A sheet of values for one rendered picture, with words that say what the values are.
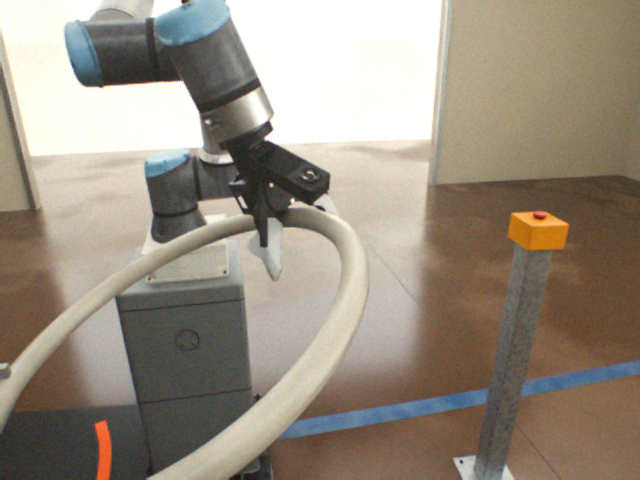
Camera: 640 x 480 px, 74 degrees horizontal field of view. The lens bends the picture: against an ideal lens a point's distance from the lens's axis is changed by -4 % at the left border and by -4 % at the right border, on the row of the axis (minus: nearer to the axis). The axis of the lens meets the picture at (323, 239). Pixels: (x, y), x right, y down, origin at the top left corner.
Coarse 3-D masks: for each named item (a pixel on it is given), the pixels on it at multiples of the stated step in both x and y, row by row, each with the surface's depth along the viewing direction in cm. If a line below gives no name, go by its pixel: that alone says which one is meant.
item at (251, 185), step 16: (272, 128) 59; (224, 144) 58; (240, 144) 56; (256, 144) 59; (240, 160) 62; (240, 176) 64; (256, 176) 61; (240, 192) 63; (256, 192) 60; (272, 192) 59; (272, 208) 60
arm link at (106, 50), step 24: (120, 0) 68; (144, 0) 75; (72, 24) 58; (96, 24) 58; (120, 24) 59; (144, 24) 59; (72, 48) 57; (96, 48) 58; (120, 48) 58; (144, 48) 59; (96, 72) 59; (120, 72) 60; (144, 72) 61
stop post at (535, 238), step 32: (512, 224) 134; (544, 224) 124; (544, 256) 130; (512, 288) 139; (544, 288) 134; (512, 320) 140; (512, 352) 142; (512, 384) 147; (512, 416) 153; (480, 448) 165
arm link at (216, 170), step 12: (204, 132) 131; (204, 144) 134; (216, 144) 132; (204, 156) 135; (216, 156) 134; (228, 156) 135; (204, 168) 137; (216, 168) 135; (228, 168) 136; (204, 180) 138; (216, 180) 138; (228, 180) 139; (204, 192) 140; (216, 192) 141; (228, 192) 142
